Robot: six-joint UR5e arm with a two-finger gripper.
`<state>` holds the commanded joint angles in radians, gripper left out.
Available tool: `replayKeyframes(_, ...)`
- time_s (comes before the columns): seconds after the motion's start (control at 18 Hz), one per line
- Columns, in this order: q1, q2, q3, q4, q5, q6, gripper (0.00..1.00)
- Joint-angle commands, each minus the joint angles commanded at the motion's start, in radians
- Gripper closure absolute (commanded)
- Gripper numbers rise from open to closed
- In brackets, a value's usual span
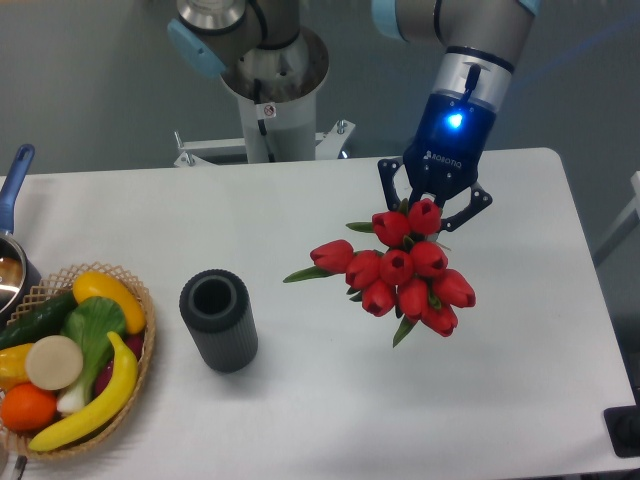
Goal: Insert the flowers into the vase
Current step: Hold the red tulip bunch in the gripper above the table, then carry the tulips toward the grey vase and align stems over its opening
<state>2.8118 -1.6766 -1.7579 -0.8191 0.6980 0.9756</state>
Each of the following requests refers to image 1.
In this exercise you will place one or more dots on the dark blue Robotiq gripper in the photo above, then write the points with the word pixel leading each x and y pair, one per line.
pixel 443 158

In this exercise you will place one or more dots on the red tulip bouquet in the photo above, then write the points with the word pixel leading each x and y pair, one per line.
pixel 410 278

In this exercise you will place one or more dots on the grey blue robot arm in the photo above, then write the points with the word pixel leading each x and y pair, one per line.
pixel 483 40

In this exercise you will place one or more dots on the dark grey ribbed vase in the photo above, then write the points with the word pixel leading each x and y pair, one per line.
pixel 215 307

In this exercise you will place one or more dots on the black device at table edge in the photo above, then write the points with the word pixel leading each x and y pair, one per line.
pixel 623 429

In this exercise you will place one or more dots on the dark red vegetable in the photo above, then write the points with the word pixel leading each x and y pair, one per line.
pixel 135 343

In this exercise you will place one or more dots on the green bok choy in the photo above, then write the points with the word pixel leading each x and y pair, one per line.
pixel 87 325

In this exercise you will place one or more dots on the yellow banana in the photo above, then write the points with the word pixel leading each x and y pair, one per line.
pixel 100 410

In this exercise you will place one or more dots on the woven wicker basket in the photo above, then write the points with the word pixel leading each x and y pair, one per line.
pixel 53 286

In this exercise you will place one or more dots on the green cucumber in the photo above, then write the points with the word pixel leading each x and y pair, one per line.
pixel 44 320

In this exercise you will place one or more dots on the beige round disc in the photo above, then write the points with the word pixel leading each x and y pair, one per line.
pixel 54 362

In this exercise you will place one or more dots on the yellow bell pepper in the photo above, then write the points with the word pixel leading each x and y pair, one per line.
pixel 12 366

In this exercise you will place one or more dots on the orange fruit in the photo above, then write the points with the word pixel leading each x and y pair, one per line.
pixel 28 408

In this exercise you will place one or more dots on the white metal base bracket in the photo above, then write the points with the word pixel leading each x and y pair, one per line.
pixel 329 145

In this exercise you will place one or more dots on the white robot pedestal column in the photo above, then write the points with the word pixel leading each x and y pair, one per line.
pixel 276 93

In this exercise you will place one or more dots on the white furniture frame at right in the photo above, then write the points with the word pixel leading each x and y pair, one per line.
pixel 622 226

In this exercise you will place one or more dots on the blue handled saucepan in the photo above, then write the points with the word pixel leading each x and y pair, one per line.
pixel 18 274

